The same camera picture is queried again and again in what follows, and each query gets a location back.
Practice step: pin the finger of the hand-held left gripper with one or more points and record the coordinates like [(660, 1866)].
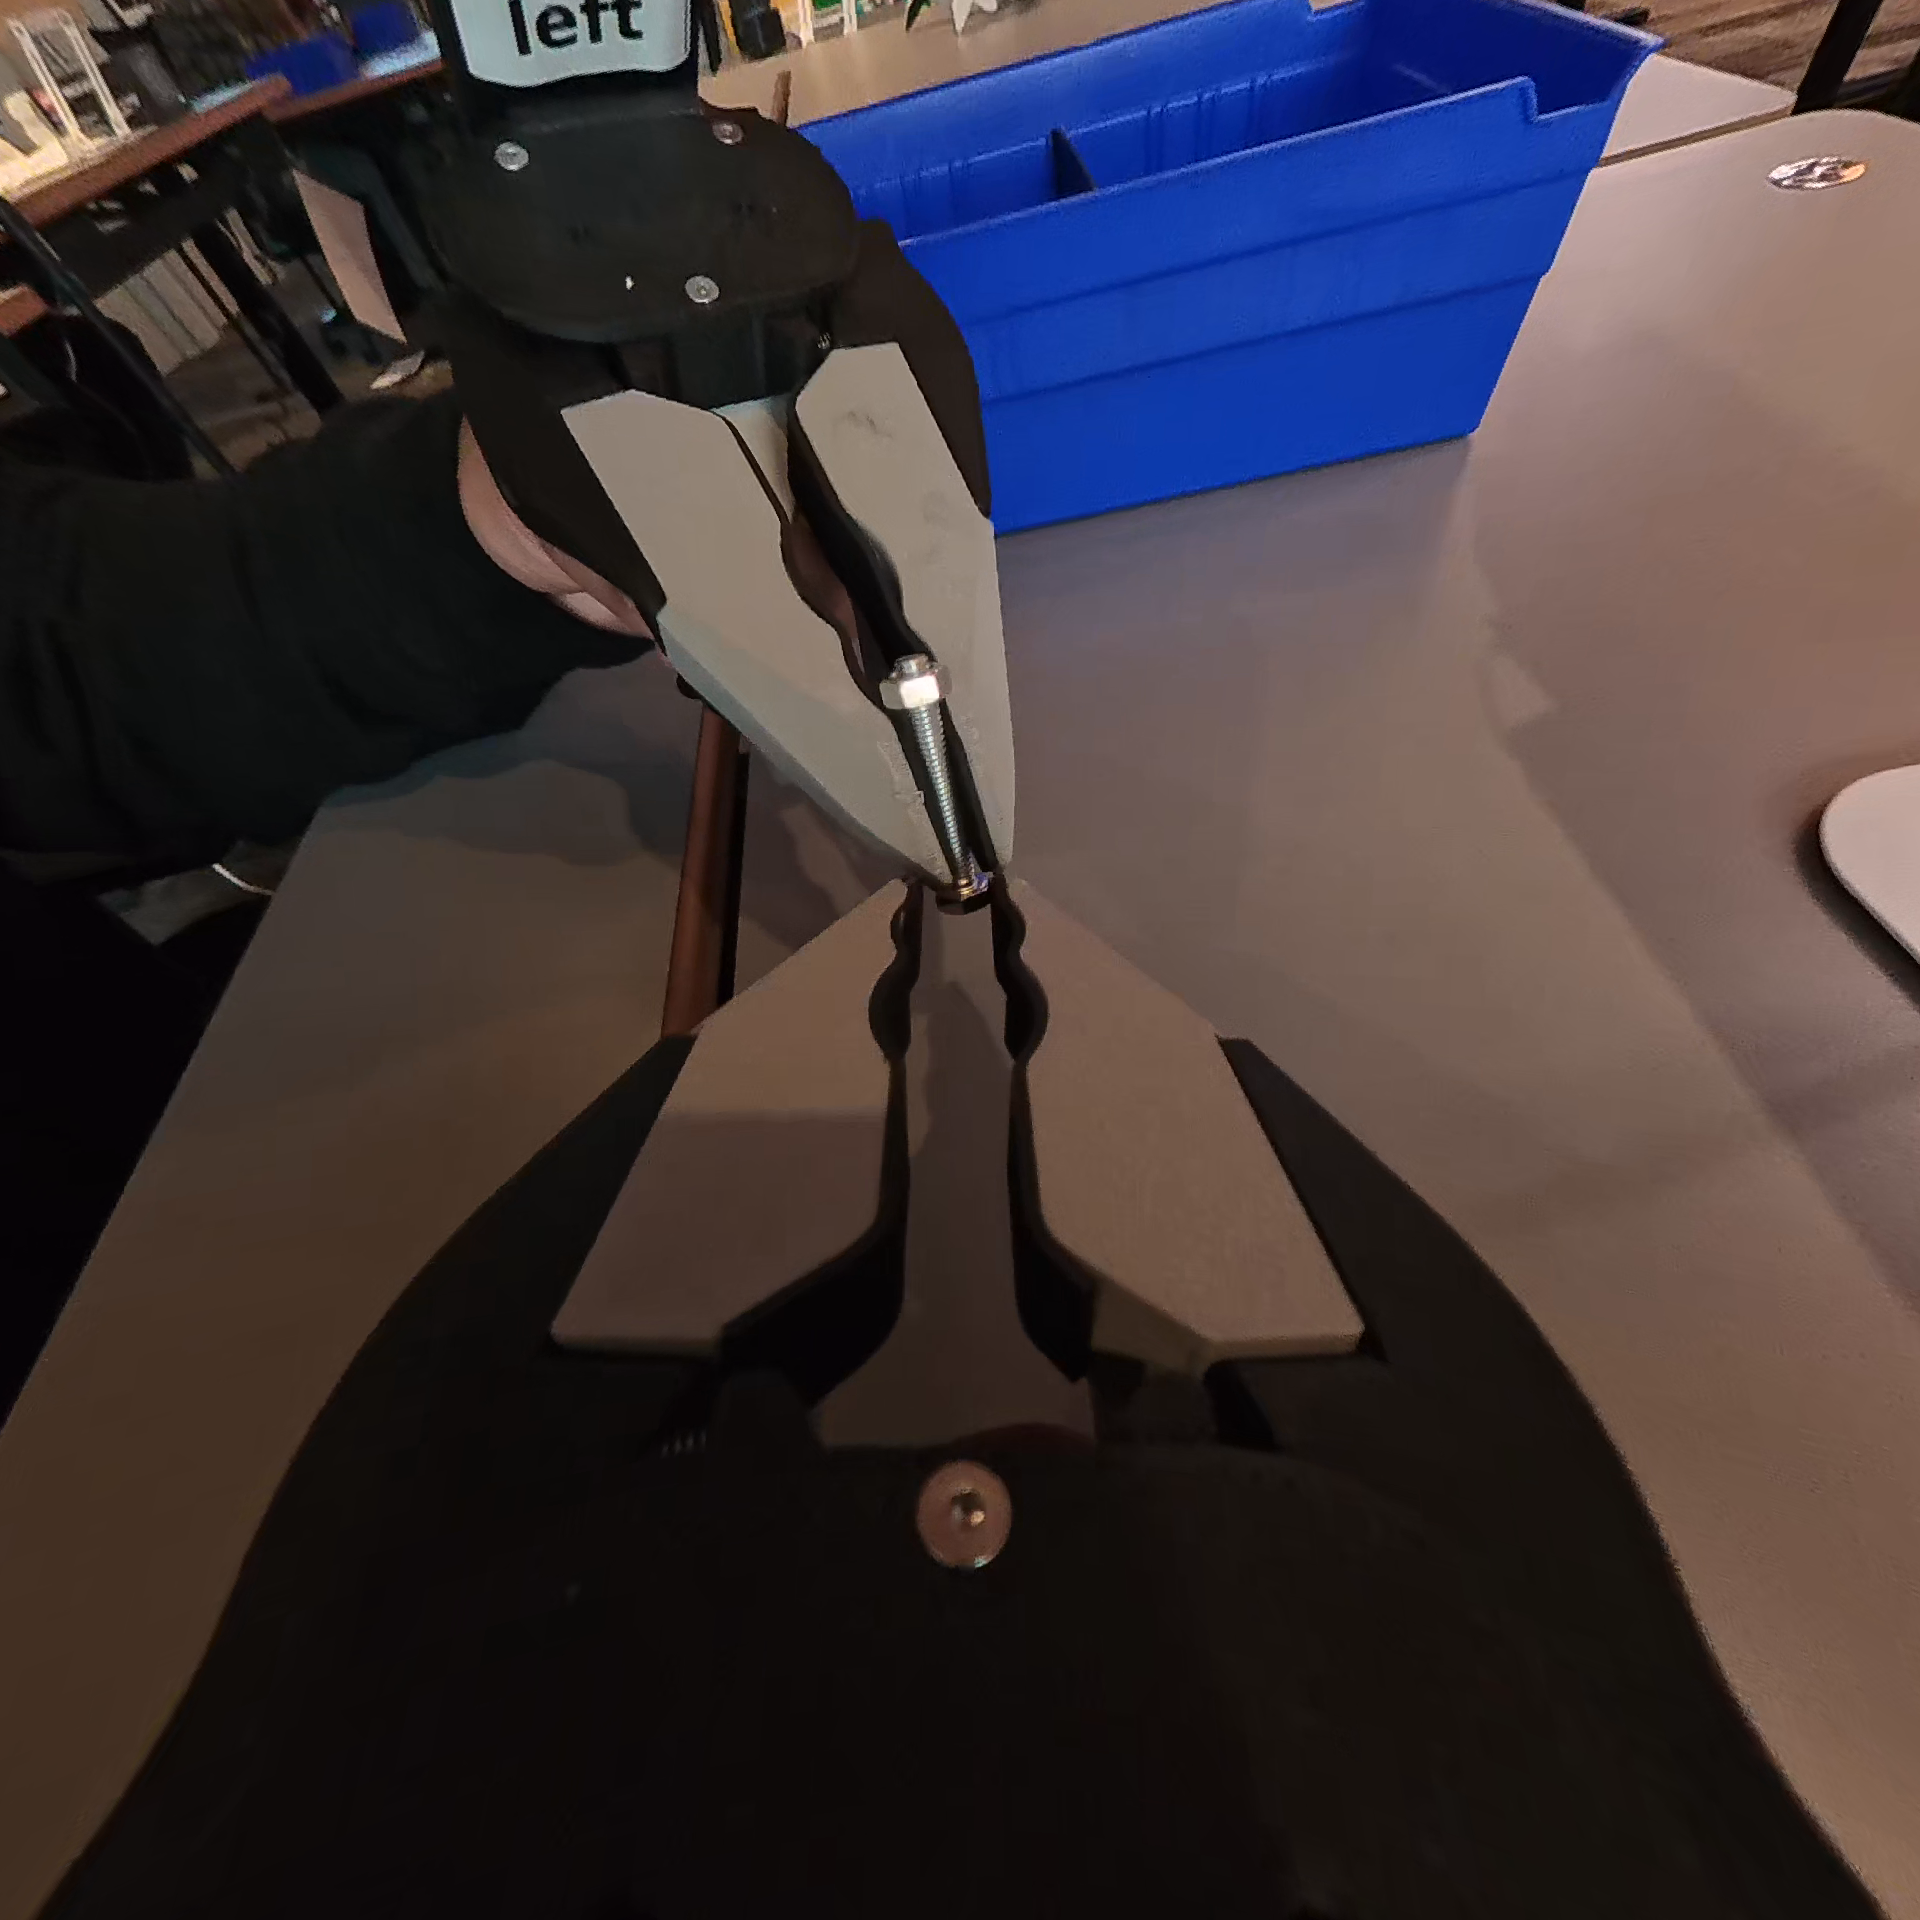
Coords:
[(720, 585), (916, 497)]

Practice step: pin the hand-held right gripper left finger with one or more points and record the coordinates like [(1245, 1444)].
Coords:
[(765, 1170)]

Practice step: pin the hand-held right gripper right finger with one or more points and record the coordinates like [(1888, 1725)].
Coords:
[(1168, 1199)]

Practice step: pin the long steel bolt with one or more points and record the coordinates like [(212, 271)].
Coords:
[(944, 780)]

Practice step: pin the blue plastic bin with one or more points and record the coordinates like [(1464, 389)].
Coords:
[(1245, 301)]

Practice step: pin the person's left forearm black sleeve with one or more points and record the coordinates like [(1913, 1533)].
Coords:
[(225, 646)]

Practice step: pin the person's left hand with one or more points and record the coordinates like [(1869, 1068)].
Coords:
[(519, 554)]

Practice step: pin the brown table leg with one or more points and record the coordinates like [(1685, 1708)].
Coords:
[(709, 884)]

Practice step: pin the small blue bin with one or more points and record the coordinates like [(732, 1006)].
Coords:
[(309, 65)]

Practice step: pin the brown wooden table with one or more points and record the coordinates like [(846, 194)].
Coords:
[(136, 150)]

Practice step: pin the white flat pad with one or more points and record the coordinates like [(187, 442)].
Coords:
[(1883, 854)]

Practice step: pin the round metal table grommet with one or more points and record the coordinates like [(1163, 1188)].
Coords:
[(1815, 174)]

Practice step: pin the black metal leg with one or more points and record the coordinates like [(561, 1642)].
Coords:
[(1838, 51)]

